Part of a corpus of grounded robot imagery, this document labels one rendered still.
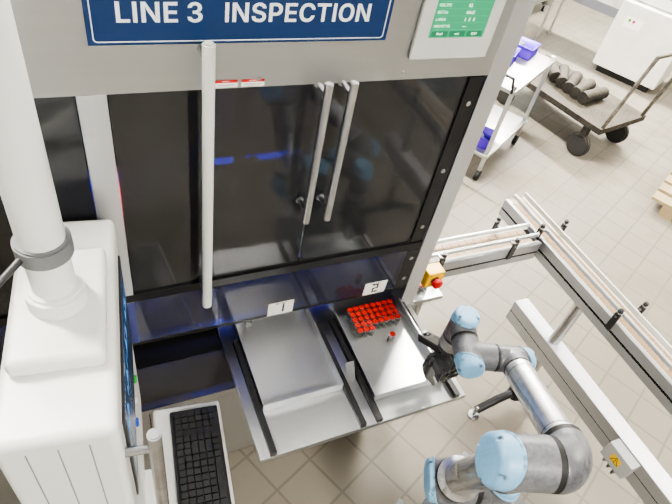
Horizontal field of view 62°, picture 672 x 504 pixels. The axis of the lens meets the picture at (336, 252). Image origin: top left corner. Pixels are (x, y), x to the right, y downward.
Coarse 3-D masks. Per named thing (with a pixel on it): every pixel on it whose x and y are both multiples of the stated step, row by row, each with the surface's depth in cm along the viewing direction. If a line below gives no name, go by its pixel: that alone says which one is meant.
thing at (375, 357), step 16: (400, 304) 202; (336, 320) 192; (400, 320) 199; (352, 336) 190; (384, 336) 193; (400, 336) 194; (416, 336) 194; (352, 352) 183; (368, 352) 187; (384, 352) 188; (400, 352) 189; (416, 352) 190; (368, 368) 182; (384, 368) 183; (400, 368) 184; (416, 368) 186; (368, 384) 175; (384, 384) 179; (400, 384) 180; (416, 384) 178
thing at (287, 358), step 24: (288, 312) 193; (240, 336) 179; (264, 336) 184; (288, 336) 186; (312, 336) 188; (264, 360) 178; (288, 360) 179; (312, 360) 181; (264, 384) 172; (288, 384) 173; (312, 384) 174; (336, 384) 172; (264, 408) 164
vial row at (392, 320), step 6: (378, 318) 192; (384, 318) 192; (390, 318) 193; (396, 318) 194; (360, 324) 189; (366, 324) 189; (372, 324) 191; (378, 324) 192; (384, 324) 194; (390, 324) 195; (396, 324) 196; (354, 330) 189
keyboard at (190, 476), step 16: (176, 416) 165; (192, 416) 166; (208, 416) 168; (176, 432) 162; (192, 432) 164; (208, 432) 163; (176, 448) 160; (192, 448) 159; (208, 448) 160; (176, 464) 156; (192, 464) 156; (208, 464) 157; (224, 464) 159; (176, 480) 153; (192, 480) 153; (208, 480) 154; (224, 480) 154; (192, 496) 150; (208, 496) 151; (224, 496) 151
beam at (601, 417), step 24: (528, 312) 259; (528, 336) 258; (552, 360) 247; (576, 360) 243; (576, 384) 236; (576, 408) 238; (600, 408) 227; (600, 432) 228; (624, 432) 221; (648, 456) 215; (648, 480) 210
